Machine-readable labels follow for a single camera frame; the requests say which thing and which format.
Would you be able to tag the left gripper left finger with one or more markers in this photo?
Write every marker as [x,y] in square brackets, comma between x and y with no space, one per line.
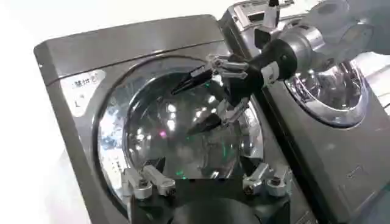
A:
[160,182]

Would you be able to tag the white label sticker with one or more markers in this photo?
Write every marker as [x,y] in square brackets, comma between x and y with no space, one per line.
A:
[82,91]

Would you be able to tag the grey dryer without label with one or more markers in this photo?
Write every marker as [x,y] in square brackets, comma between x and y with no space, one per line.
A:
[335,158]

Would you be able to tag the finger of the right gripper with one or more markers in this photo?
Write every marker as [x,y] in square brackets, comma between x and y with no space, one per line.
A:
[198,77]
[210,123]

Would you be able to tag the grey dryer with white label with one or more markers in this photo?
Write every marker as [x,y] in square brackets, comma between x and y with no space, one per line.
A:
[128,45]

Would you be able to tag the large round glass dryer door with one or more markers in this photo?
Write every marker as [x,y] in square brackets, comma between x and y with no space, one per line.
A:
[170,134]

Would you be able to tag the chrome-rimmed round dryer door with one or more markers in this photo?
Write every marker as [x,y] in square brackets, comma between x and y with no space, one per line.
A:
[332,91]

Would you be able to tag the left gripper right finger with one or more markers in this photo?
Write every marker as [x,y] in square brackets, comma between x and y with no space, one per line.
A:
[275,182]

